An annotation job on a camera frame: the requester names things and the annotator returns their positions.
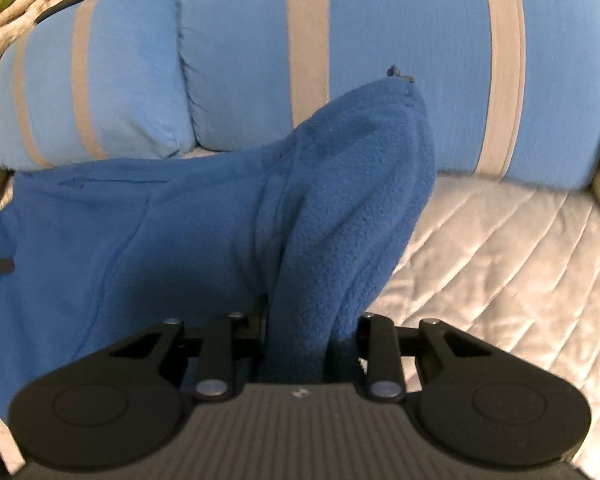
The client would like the blue pillow with grey stripes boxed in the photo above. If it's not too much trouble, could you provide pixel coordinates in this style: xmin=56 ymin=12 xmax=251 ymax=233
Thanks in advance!
xmin=0 ymin=0 xmax=196 ymax=171
xmin=177 ymin=0 xmax=600 ymax=191

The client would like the blue and navy fleece jacket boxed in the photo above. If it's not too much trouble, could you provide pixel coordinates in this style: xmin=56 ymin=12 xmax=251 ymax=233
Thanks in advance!
xmin=0 ymin=77 xmax=437 ymax=426

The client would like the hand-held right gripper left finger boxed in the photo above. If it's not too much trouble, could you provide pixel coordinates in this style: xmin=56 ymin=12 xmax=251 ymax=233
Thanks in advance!
xmin=107 ymin=294 xmax=270 ymax=402

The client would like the grey quilted bedspread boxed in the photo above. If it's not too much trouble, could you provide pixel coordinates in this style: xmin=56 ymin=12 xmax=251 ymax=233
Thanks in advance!
xmin=360 ymin=172 xmax=600 ymax=411

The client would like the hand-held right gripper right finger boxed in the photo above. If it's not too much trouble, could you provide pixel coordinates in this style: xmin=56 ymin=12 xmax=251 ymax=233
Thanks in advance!
xmin=329 ymin=312 xmax=487 ymax=403

